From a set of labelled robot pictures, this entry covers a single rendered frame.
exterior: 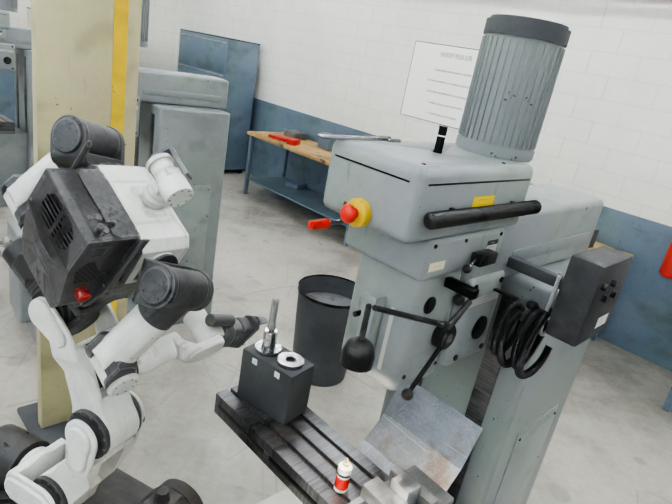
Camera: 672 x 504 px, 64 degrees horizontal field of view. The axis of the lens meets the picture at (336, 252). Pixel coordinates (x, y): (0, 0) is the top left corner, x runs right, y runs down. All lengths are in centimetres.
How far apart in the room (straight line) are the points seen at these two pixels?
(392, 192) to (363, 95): 611
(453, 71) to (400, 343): 526
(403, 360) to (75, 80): 185
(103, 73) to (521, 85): 182
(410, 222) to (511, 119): 44
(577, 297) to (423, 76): 540
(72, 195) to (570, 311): 113
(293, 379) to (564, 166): 436
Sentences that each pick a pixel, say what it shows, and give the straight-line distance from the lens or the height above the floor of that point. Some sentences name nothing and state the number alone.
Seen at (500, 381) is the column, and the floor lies 124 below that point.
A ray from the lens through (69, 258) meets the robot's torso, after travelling 122.
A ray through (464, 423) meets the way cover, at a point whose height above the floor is 105.
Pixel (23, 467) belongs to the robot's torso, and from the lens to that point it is 198.
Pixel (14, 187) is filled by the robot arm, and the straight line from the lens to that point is 154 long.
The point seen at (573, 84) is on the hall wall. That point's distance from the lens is 570.
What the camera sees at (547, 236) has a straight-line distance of 170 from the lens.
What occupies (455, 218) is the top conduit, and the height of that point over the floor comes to 180.
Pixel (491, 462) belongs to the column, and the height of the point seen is 97.
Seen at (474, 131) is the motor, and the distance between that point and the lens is 140.
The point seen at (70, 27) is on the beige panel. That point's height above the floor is 197.
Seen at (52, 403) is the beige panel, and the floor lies 17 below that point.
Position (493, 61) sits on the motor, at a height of 211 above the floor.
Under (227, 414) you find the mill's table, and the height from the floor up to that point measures 87.
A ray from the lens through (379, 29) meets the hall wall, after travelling 711.
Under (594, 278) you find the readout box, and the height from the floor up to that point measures 169.
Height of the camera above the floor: 205
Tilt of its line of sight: 20 degrees down
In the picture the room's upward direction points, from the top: 11 degrees clockwise
